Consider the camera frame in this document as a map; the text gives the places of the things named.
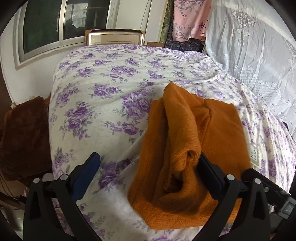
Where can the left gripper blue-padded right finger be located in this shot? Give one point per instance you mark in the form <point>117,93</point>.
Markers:
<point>223,188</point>

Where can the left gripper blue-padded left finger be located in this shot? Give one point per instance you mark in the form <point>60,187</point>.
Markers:
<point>70,188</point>

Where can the orange knitted cat cardigan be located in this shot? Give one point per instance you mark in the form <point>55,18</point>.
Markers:
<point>166,191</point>

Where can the paper garment hang tag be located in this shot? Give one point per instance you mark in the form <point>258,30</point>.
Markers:
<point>254,157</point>

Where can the brown fuzzy blanket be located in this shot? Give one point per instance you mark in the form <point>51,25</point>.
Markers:
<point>25,147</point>

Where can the purple floral bed sheet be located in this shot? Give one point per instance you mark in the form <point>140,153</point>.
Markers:
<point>100,102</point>

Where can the white lace cover cloth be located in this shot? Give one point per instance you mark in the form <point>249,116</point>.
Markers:
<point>250,41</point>

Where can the white framed window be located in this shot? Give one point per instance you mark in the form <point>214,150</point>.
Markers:
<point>41,27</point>

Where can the pink floral curtain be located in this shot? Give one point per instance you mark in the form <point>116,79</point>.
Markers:
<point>191,19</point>

